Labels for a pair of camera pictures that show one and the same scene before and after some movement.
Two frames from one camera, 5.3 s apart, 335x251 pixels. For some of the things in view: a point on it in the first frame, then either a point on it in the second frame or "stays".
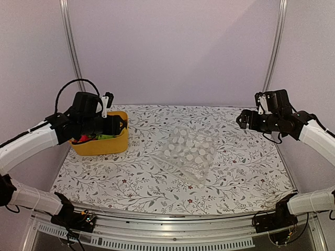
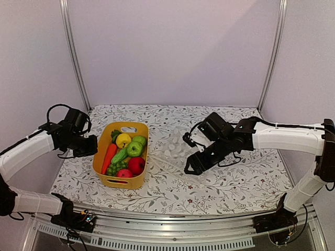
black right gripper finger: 242,124 to 196,171
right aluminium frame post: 277,45 stays
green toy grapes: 101,137 to 113,168
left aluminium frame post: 64,9 stays
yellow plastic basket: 113,146 to 102,140
